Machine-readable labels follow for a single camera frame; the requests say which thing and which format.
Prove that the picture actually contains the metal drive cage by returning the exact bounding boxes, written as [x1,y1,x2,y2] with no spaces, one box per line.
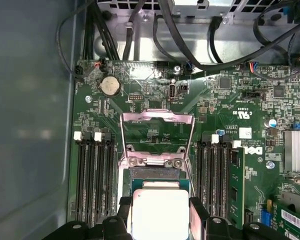
[96,0,300,18]

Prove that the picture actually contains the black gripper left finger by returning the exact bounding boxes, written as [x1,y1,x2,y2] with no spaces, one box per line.
[62,196,134,240]

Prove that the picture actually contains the silver chipset heatsink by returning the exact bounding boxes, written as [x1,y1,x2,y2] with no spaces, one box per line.
[283,129,300,173]

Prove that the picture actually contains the silver CPU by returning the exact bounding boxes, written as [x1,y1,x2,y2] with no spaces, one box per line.
[129,177,204,240]

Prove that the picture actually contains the thick black cable bundle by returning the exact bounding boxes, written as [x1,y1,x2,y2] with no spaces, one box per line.
[84,0,121,62]

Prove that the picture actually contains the black RAM slot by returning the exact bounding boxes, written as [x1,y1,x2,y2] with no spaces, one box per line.
[219,134,230,222]
[200,134,211,218]
[210,134,220,218]
[83,131,96,226]
[74,131,87,226]
[94,131,106,226]
[103,131,116,221]

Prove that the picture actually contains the black cable with plug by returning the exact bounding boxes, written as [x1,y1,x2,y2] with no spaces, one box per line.
[207,16,225,64]

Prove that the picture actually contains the round coin battery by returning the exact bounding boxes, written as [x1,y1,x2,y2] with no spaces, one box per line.
[100,75,122,97]

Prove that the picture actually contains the flat black data cable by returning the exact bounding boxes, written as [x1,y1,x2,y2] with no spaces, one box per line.
[159,0,201,68]

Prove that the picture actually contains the metal socket cover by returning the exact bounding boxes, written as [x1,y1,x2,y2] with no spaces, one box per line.
[120,108,196,167]

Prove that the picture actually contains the small graphics card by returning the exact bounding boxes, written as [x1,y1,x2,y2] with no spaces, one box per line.
[277,190,300,240]

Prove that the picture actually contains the thin metal locking lever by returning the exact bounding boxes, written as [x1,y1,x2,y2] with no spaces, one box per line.
[187,159,198,199]

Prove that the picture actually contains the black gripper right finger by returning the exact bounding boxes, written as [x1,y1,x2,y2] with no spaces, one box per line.
[190,196,275,240]

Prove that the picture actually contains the internal USB port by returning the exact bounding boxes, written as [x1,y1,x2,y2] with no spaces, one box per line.
[168,83,178,101]

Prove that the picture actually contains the black open PC case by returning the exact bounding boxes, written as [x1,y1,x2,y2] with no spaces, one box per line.
[0,0,300,240]

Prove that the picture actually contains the green RAM stick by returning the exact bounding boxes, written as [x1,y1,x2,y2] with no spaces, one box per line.
[228,146,246,230]

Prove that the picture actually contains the green motherboard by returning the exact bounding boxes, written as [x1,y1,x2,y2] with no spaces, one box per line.
[67,59,300,240]

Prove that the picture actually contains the black cable white tie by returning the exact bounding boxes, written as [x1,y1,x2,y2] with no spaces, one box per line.
[122,0,145,60]

